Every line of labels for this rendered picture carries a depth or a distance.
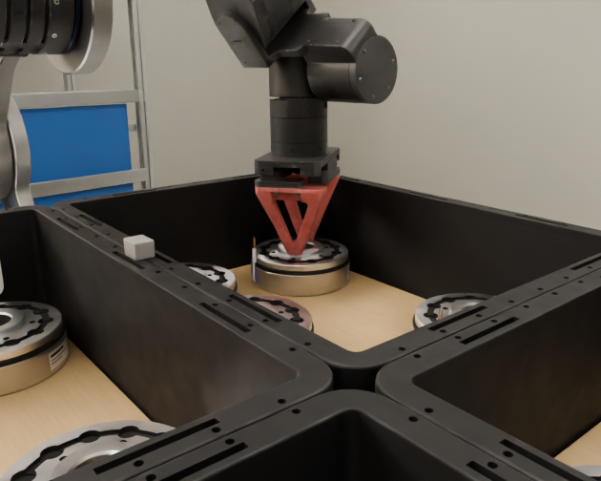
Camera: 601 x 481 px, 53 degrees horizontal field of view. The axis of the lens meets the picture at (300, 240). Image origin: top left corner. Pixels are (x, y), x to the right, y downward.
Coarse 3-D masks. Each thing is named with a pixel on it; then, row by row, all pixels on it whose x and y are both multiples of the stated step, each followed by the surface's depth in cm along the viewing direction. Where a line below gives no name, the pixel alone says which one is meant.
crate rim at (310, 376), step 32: (64, 224) 47; (160, 288) 34; (192, 288) 34; (224, 320) 30; (256, 352) 27; (288, 352) 27; (288, 384) 24; (320, 384) 24; (224, 416) 22; (256, 416) 22; (128, 448) 20; (160, 448) 20; (192, 448) 20; (64, 480) 19; (96, 480) 19
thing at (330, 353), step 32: (128, 192) 58; (160, 192) 60; (384, 192) 60; (416, 192) 58; (96, 224) 48; (544, 224) 48; (160, 256) 40; (224, 288) 34; (544, 288) 34; (256, 320) 30; (288, 320) 30; (448, 320) 30; (480, 320) 30; (320, 352) 27; (352, 352) 27; (384, 352) 27; (352, 384) 26
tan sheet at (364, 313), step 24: (240, 288) 61; (360, 288) 61; (384, 288) 61; (312, 312) 56; (336, 312) 56; (360, 312) 56; (384, 312) 56; (408, 312) 56; (336, 336) 51; (360, 336) 51; (384, 336) 51
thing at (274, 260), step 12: (276, 240) 66; (324, 240) 66; (264, 252) 63; (276, 252) 62; (324, 252) 62; (336, 252) 63; (264, 264) 60; (276, 264) 59; (288, 264) 59; (300, 264) 59; (312, 264) 59; (324, 264) 59; (336, 264) 60
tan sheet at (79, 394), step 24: (72, 360) 47; (48, 384) 43; (72, 384) 43; (96, 384) 43; (0, 408) 40; (24, 408) 40; (48, 408) 40; (72, 408) 40; (96, 408) 40; (120, 408) 40; (0, 432) 38; (24, 432) 38; (48, 432) 38; (0, 456) 35
